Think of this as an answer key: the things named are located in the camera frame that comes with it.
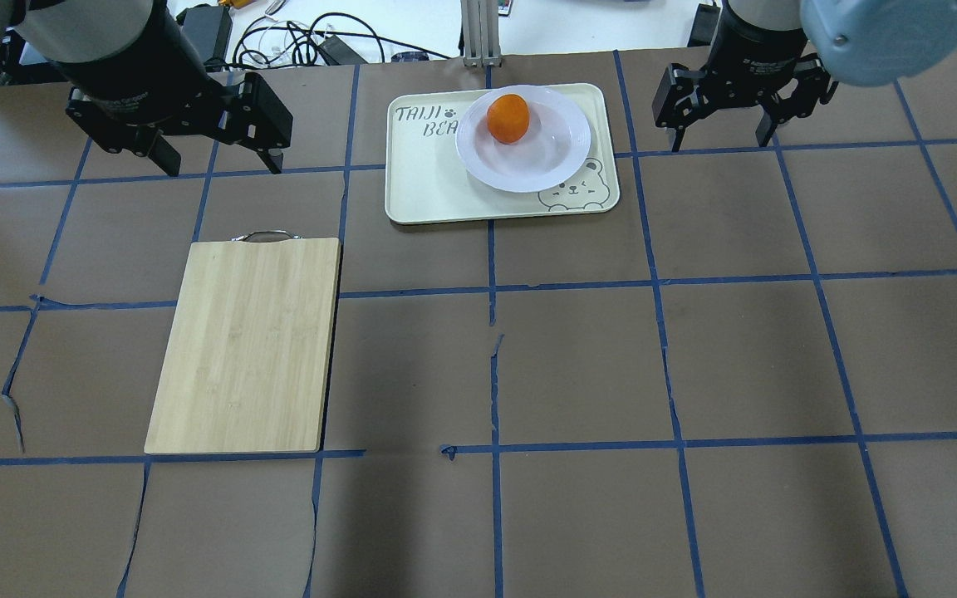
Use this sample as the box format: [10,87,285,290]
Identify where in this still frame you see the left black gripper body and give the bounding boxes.
[65,37,293,159]

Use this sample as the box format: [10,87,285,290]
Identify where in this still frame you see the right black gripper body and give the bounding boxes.
[652,24,838,130]

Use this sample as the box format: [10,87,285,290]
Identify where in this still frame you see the white ribbed plate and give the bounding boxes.
[454,85,592,194]

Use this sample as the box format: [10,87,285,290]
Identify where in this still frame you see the orange fruit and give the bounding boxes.
[486,94,531,145]

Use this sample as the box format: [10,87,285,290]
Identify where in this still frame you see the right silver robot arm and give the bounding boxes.
[652,1,957,151]

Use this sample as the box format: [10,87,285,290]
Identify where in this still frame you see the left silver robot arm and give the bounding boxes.
[0,1,807,175]

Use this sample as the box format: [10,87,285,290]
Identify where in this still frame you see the cream bear tray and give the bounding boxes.
[385,83,621,226]

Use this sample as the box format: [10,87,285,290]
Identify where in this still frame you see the black power adapter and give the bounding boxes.
[176,4,233,72]

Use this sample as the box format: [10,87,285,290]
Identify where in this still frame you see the bamboo cutting board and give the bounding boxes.
[144,236,342,455]

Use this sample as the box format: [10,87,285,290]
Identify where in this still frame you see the aluminium frame post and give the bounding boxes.
[459,0,503,67]

